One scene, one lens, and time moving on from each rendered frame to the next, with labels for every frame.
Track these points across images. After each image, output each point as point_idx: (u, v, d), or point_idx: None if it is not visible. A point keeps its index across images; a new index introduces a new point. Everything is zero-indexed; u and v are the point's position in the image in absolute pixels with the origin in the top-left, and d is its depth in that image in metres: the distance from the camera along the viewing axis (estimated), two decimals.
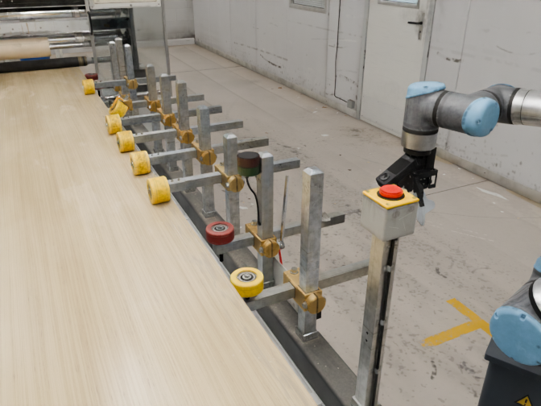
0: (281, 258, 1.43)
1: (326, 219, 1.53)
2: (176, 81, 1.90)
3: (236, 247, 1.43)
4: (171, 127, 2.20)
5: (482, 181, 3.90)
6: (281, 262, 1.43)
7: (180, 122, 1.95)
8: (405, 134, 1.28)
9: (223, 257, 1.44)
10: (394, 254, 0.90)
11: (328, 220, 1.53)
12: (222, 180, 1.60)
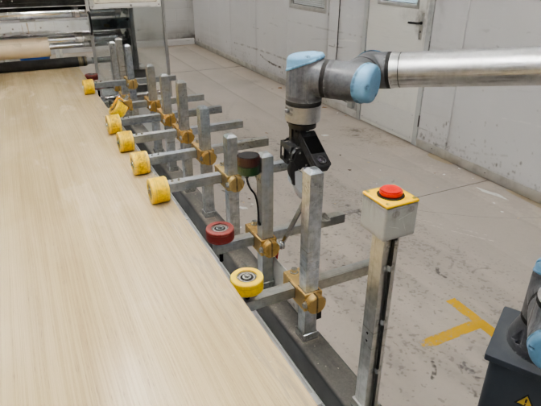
0: (277, 256, 1.45)
1: (326, 219, 1.53)
2: (176, 81, 1.90)
3: (236, 247, 1.43)
4: (171, 127, 2.20)
5: (482, 181, 3.90)
6: (276, 258, 1.45)
7: (180, 122, 1.95)
8: (311, 109, 1.20)
9: (223, 257, 1.44)
10: (394, 254, 0.90)
11: (328, 220, 1.53)
12: (222, 180, 1.60)
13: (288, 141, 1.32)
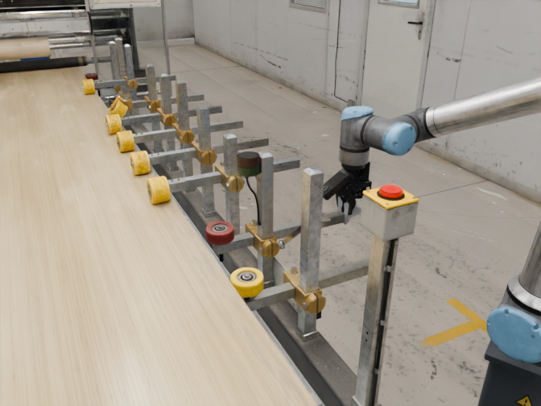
0: None
1: (326, 219, 1.53)
2: (176, 81, 1.90)
3: (236, 247, 1.43)
4: (171, 127, 2.20)
5: (482, 181, 3.90)
6: None
7: (180, 122, 1.95)
8: (341, 151, 1.48)
9: (223, 257, 1.44)
10: (394, 254, 0.90)
11: (328, 220, 1.53)
12: (222, 180, 1.60)
13: None
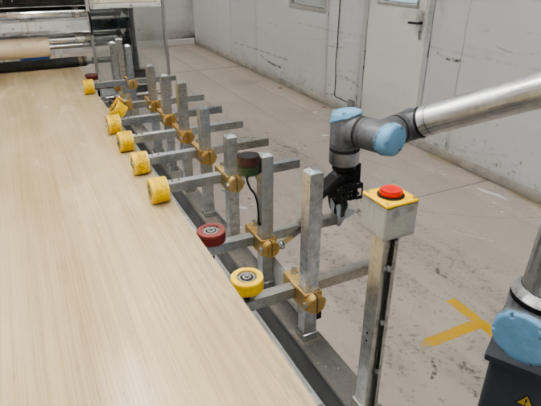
0: None
1: None
2: (176, 81, 1.90)
3: (227, 250, 1.42)
4: (171, 127, 2.20)
5: (482, 181, 3.90)
6: None
7: (180, 122, 1.95)
8: (331, 153, 1.47)
9: (214, 259, 1.43)
10: (394, 254, 0.90)
11: (320, 221, 1.52)
12: (222, 180, 1.60)
13: None
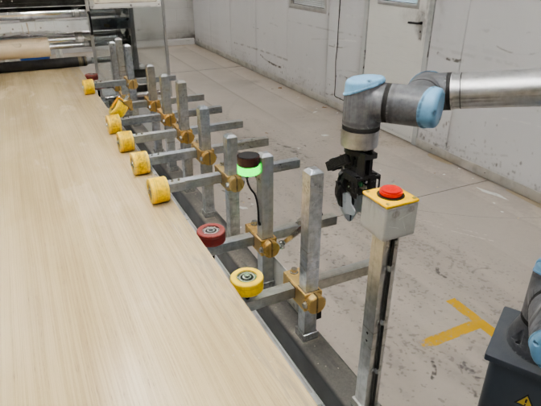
0: None
1: None
2: (176, 81, 1.90)
3: (226, 250, 1.42)
4: (171, 127, 2.20)
5: (482, 181, 3.90)
6: None
7: (180, 122, 1.95)
8: None
9: (214, 259, 1.43)
10: (394, 254, 0.90)
11: None
12: (222, 180, 1.60)
13: (372, 178, 1.20)
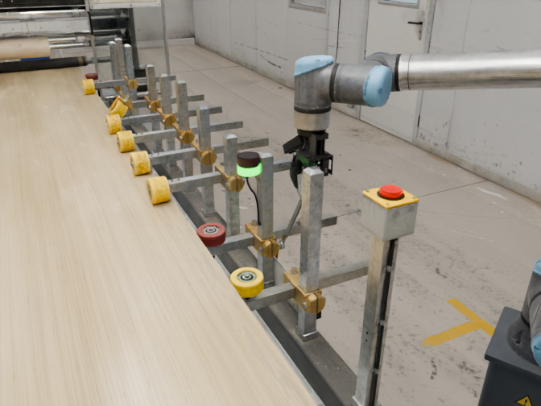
0: (277, 255, 1.45)
1: None
2: (176, 81, 1.90)
3: (226, 250, 1.42)
4: (171, 127, 2.20)
5: (482, 181, 3.90)
6: (276, 258, 1.45)
7: (180, 122, 1.95)
8: None
9: (214, 259, 1.43)
10: (394, 254, 0.90)
11: None
12: (222, 180, 1.60)
13: (324, 159, 1.22)
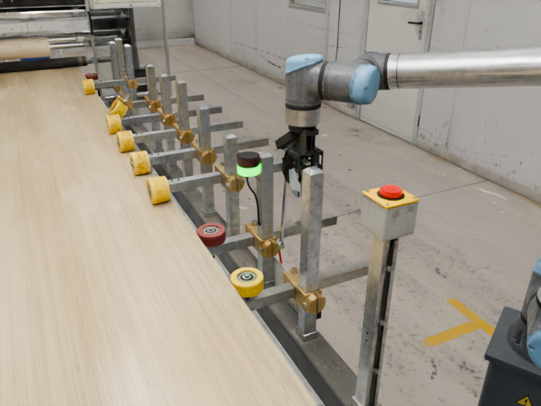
0: (281, 258, 1.43)
1: None
2: (176, 81, 1.90)
3: (226, 250, 1.42)
4: (171, 127, 2.20)
5: (482, 181, 3.90)
6: (281, 262, 1.43)
7: (180, 122, 1.95)
8: None
9: (214, 259, 1.43)
10: (394, 254, 0.90)
11: None
12: (222, 180, 1.60)
13: (315, 154, 1.26)
